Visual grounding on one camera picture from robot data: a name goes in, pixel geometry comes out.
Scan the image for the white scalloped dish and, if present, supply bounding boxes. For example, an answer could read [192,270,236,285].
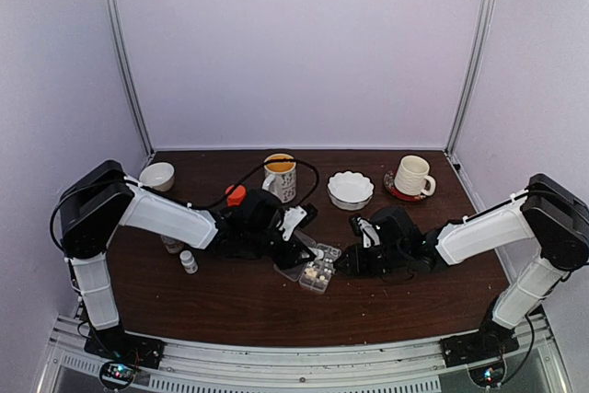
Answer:
[327,171,375,212]

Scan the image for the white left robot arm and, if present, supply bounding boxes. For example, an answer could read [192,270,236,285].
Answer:
[50,160,317,360]

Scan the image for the aluminium frame post left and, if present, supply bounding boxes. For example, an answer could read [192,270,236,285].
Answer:
[104,0,156,159]

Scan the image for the white ribbed cup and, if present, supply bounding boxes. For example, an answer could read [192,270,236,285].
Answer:
[394,155,436,197]

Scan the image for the white ceramic bowl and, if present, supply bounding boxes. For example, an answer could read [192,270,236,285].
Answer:
[139,162,175,191]

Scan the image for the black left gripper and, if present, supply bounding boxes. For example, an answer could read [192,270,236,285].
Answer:
[244,225,316,271]

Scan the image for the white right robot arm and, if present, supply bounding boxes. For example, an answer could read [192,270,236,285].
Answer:
[335,173,588,358]

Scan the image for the grey-capped orange label bottle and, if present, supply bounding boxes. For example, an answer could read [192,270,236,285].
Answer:
[161,236,185,255]

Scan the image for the small white pill bottle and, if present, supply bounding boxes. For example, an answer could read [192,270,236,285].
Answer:
[179,250,198,274]

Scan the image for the red saucer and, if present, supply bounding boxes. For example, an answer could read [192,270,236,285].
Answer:
[383,170,427,202]

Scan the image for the orange pill bottle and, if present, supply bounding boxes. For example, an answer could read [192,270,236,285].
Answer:
[225,185,247,207]

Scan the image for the yellow-lined patterned mug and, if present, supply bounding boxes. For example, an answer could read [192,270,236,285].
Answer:
[261,153,296,203]

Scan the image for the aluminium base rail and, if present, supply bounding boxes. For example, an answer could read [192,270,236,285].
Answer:
[32,314,572,392]

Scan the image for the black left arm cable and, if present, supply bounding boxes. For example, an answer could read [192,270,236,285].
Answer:
[48,159,321,256]

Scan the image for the white pills in organizer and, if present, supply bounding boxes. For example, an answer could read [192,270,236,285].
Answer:
[303,267,332,285]

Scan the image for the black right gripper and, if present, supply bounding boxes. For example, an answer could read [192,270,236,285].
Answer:
[333,243,408,277]

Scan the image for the aluminium frame post right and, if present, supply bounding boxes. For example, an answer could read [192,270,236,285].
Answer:
[445,0,496,163]

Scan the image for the aluminium frame post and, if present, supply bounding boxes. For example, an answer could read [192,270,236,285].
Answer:
[445,0,496,163]
[104,0,156,159]

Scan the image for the clear plastic pill organizer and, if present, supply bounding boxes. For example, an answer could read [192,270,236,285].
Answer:
[273,231,341,294]

